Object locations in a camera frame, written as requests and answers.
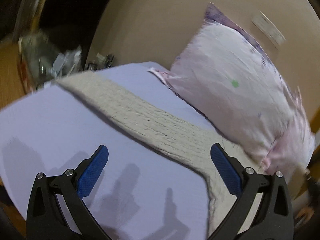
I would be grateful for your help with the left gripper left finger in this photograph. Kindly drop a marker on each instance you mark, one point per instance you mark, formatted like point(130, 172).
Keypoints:
point(45, 219)

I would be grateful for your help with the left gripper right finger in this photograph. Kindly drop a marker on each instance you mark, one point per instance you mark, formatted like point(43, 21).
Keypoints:
point(274, 216)

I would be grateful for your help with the beige cable-knit sweater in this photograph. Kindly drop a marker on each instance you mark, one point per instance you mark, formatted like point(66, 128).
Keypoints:
point(174, 137)

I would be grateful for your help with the lavender bed sheet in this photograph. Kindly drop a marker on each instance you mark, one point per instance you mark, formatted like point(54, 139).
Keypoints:
point(139, 195)

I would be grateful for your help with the nightstand clutter pile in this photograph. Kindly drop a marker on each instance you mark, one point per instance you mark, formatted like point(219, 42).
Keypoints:
point(40, 62)

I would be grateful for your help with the pink floral pillow with tree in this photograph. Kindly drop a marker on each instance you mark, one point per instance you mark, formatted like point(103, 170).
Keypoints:
point(224, 73)

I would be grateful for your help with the wooden bed frame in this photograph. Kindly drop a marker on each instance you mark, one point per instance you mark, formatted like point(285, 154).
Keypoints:
point(11, 87)

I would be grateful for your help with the white wall switch plate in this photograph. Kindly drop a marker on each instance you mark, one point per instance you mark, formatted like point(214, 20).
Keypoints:
point(268, 29)

